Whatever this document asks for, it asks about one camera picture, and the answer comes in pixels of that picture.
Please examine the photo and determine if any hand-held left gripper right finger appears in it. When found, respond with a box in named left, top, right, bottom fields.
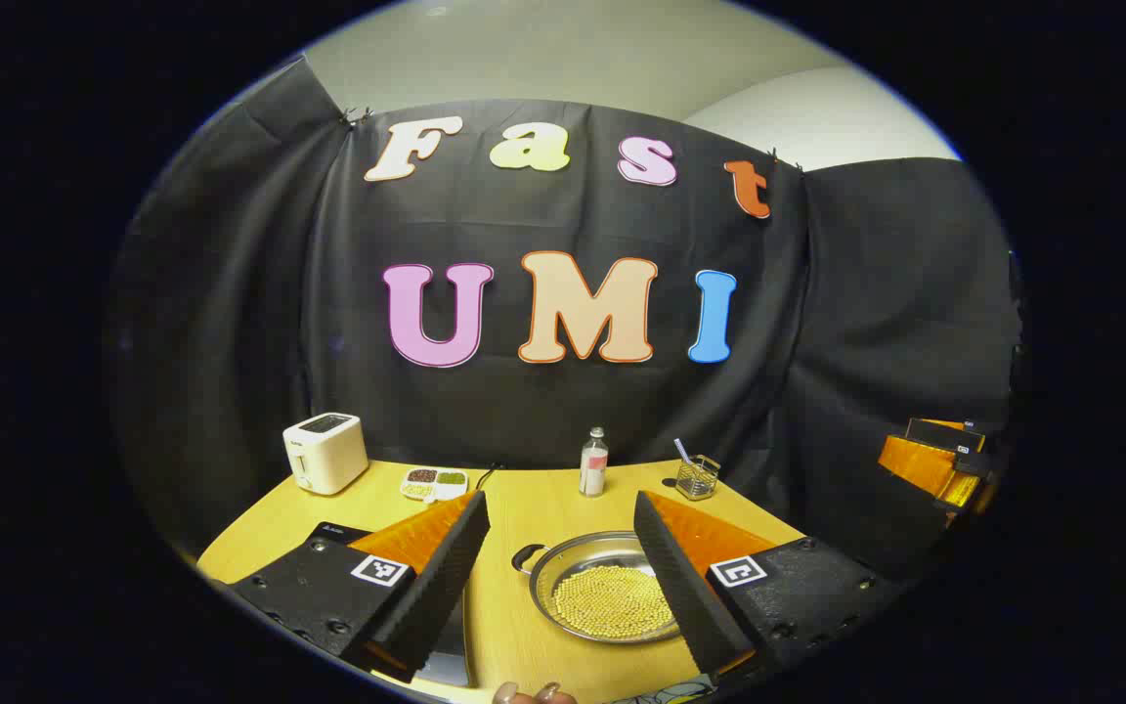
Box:
left=632, top=490, right=906, bottom=681

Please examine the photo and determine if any clear bottle with pink label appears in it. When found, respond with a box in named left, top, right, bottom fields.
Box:
left=579, top=426, right=610, bottom=499

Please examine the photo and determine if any steel pot with soybeans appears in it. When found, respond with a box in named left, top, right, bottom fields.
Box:
left=510, top=531, right=686, bottom=646

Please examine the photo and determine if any white toaster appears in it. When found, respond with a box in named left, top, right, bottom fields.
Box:
left=282, top=412, right=369, bottom=496

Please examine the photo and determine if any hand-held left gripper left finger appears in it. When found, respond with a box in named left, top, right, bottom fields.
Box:
left=229, top=489, right=492, bottom=685

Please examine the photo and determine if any white divided dish of beans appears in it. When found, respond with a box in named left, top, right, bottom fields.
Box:
left=400, top=467, right=470, bottom=504

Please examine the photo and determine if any patterned clothing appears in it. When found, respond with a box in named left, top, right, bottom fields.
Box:
left=622, top=675, right=720, bottom=704

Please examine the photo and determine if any wire mesh basket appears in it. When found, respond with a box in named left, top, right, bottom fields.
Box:
left=674, top=455, right=722, bottom=502

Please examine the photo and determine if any black induction cooktop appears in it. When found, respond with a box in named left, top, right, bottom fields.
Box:
left=309, top=521, right=473, bottom=688

